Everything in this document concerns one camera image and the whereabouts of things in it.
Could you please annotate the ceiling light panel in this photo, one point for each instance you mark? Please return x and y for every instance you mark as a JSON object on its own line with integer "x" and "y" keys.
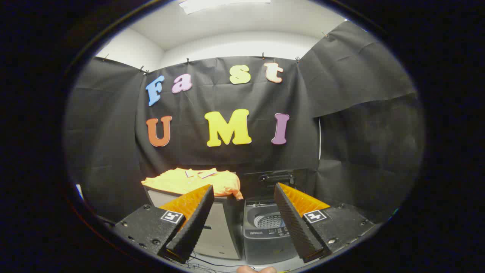
{"x": 223, "y": 4}

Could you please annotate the grey cabinet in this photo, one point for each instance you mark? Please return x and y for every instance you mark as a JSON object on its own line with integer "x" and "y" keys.
{"x": 219, "y": 235}

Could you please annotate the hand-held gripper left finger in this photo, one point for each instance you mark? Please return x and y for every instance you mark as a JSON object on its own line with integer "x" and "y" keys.
{"x": 197, "y": 223}

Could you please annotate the black backdrop cloth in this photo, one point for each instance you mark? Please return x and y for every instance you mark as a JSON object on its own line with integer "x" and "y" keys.
{"x": 235, "y": 102}

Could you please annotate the orange polo shirt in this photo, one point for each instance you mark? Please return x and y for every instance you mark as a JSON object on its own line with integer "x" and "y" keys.
{"x": 182, "y": 182}

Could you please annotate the grey washing machine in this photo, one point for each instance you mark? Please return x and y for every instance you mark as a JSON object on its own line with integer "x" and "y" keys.
{"x": 265, "y": 244}

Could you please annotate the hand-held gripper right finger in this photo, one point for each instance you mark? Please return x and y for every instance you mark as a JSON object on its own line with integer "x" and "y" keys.
{"x": 291, "y": 223}

